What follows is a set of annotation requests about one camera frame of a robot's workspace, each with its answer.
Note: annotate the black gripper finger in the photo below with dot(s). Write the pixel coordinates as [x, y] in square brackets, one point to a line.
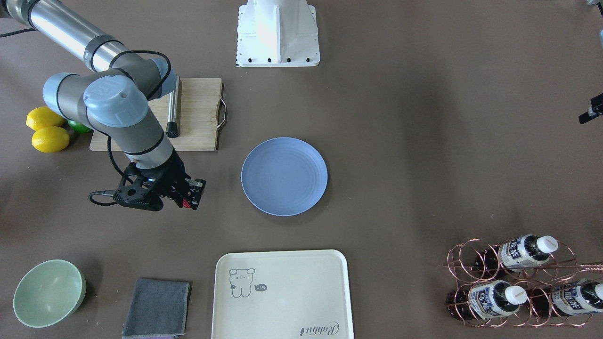
[595, 109]

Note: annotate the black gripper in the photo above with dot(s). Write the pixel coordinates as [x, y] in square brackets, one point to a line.
[175, 171]

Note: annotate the blue plate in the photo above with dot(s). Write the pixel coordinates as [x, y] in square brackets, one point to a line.
[284, 176]

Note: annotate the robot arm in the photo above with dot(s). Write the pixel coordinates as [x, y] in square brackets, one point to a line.
[114, 100]

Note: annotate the steel muddler black tip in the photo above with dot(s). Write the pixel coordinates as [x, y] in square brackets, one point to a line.
[172, 127]

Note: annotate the wooden cutting board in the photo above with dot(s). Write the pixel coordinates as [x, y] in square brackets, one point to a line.
[199, 115]

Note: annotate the grey folded cloth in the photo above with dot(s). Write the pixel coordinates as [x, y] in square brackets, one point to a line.
[158, 310]

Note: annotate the green lime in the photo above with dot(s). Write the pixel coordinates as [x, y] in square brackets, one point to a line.
[78, 127]

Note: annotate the cream rabbit tray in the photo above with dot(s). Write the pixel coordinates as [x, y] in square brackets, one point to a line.
[302, 294]

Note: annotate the yellow lemon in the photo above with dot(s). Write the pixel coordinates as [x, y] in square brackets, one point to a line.
[43, 117]
[50, 139]

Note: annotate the dark drink bottle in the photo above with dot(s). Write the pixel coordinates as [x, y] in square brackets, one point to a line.
[484, 301]
[527, 251]
[578, 298]

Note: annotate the mint green bowl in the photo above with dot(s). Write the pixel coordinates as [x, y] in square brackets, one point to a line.
[49, 293]

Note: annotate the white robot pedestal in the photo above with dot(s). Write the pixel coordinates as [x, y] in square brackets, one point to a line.
[277, 33]

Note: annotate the copper wire bottle rack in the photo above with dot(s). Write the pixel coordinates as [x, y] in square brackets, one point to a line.
[465, 262]

